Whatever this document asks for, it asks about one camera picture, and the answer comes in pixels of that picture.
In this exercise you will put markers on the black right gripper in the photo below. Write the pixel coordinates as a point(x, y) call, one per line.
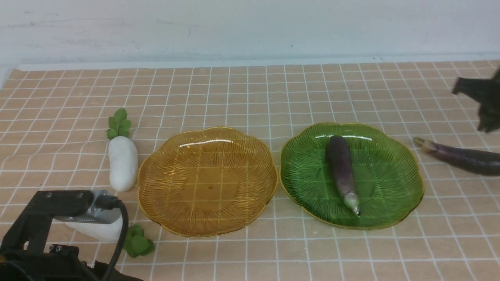
point(486, 92)

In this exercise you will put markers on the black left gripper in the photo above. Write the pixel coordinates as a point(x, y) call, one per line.
point(23, 256)

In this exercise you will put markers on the purple eggplant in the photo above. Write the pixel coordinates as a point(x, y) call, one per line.
point(485, 163)
point(337, 155)

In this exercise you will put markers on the white radish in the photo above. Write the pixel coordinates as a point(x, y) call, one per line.
point(136, 244)
point(122, 152)

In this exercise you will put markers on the green glass plate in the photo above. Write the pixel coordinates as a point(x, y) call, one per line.
point(381, 187)

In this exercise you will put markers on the orange checkered tablecloth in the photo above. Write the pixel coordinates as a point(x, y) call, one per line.
point(53, 136)

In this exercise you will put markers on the amber glass plate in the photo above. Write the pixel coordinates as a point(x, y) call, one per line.
point(209, 182)

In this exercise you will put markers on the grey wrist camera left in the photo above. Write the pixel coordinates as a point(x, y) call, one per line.
point(103, 209)

